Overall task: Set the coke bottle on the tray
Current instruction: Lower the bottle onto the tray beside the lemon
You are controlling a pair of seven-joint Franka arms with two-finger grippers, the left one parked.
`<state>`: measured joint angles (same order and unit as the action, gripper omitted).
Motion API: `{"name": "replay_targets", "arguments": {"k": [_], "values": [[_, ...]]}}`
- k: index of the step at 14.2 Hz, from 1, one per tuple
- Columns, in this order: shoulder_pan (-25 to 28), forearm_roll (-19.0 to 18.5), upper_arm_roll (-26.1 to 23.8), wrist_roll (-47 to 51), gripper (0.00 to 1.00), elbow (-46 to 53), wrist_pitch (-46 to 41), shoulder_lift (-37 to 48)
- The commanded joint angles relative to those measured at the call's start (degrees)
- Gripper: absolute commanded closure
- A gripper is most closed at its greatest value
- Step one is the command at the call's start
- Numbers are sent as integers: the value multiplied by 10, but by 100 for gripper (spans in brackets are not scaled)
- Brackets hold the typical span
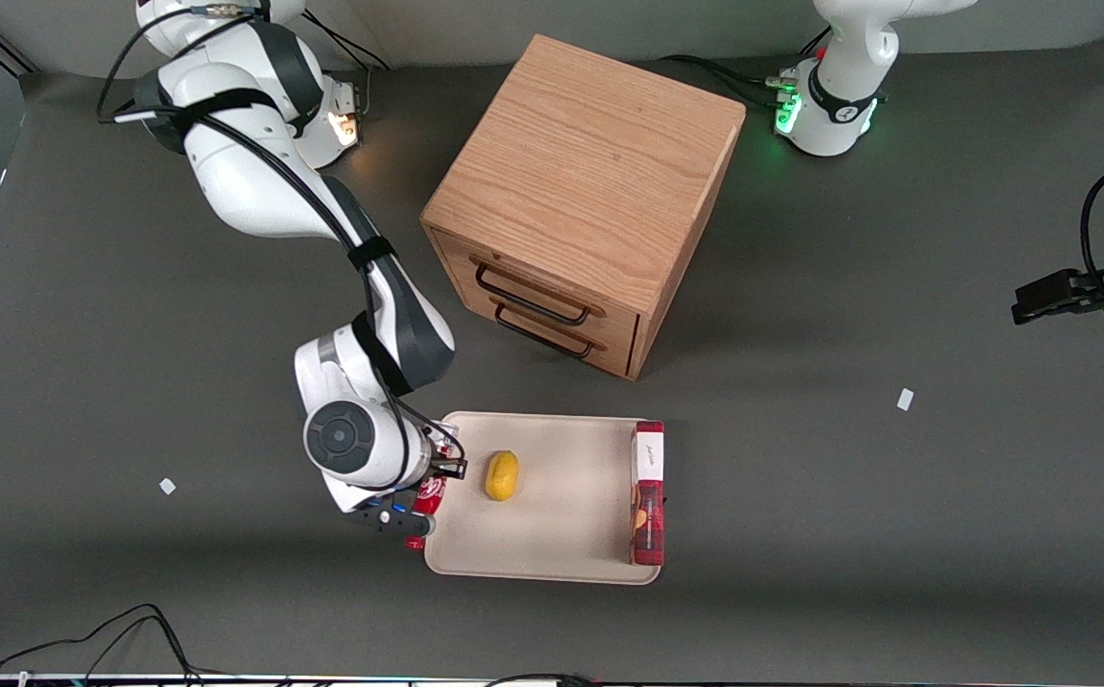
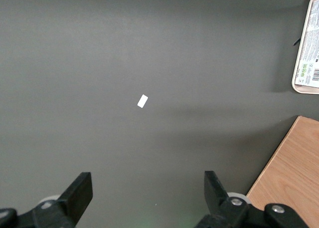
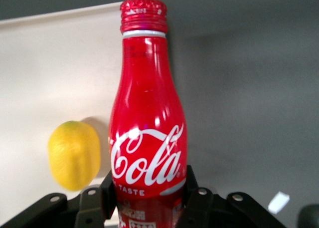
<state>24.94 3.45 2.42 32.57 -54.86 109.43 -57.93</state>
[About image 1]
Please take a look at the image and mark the red coke bottle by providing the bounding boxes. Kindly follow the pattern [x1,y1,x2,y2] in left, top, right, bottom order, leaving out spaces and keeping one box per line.
[405,431,463,552]

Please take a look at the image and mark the beige plastic tray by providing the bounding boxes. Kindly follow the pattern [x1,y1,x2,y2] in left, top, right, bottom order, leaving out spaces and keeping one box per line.
[424,411,664,586]

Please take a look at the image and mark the yellow lemon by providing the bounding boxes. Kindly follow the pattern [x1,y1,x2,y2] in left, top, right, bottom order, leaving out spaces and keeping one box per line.
[485,450,521,503]

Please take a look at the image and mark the red snack box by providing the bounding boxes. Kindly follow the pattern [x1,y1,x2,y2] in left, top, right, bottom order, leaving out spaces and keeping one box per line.
[628,420,666,567]

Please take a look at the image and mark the wooden drawer cabinet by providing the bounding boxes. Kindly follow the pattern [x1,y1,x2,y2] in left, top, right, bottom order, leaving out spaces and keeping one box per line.
[420,34,747,382]

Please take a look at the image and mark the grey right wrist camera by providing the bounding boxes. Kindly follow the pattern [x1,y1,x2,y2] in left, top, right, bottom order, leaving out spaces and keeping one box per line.
[345,506,439,537]

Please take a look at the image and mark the black metal drawer handle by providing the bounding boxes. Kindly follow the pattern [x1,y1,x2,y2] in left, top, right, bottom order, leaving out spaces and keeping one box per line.
[493,304,595,361]
[473,262,593,326]

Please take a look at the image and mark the black edge cable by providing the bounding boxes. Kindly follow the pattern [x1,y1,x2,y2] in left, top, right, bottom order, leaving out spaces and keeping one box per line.
[483,672,602,687]

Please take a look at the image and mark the black floor cables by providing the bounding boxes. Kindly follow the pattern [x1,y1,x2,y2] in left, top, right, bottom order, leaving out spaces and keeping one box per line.
[0,592,228,687]

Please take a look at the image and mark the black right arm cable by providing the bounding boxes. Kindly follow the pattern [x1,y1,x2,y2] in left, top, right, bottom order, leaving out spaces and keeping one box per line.
[96,3,467,492]

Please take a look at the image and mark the black left base cables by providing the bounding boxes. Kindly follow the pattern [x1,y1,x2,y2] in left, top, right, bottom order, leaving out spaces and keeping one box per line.
[656,27,834,112]

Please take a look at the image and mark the black base cables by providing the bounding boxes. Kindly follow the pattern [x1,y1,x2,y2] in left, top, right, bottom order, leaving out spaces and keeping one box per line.
[303,10,392,123]
[656,27,834,112]

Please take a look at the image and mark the black right base cables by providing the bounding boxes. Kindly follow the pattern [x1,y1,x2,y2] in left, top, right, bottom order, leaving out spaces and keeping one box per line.
[303,10,392,123]

